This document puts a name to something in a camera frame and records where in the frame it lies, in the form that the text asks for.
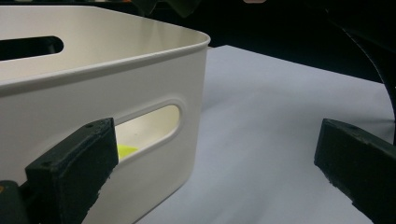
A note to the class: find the yellow plastic shuttlecock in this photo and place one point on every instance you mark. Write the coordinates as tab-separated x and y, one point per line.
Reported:
125	151

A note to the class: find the dark curved object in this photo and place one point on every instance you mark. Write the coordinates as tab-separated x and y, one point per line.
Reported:
376	37

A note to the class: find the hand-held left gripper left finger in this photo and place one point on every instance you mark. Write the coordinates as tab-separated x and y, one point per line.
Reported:
74	168

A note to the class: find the white plastic storage bin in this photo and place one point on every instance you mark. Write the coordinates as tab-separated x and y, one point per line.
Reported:
93	93

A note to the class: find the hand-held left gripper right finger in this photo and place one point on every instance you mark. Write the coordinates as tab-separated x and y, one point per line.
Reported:
361	165

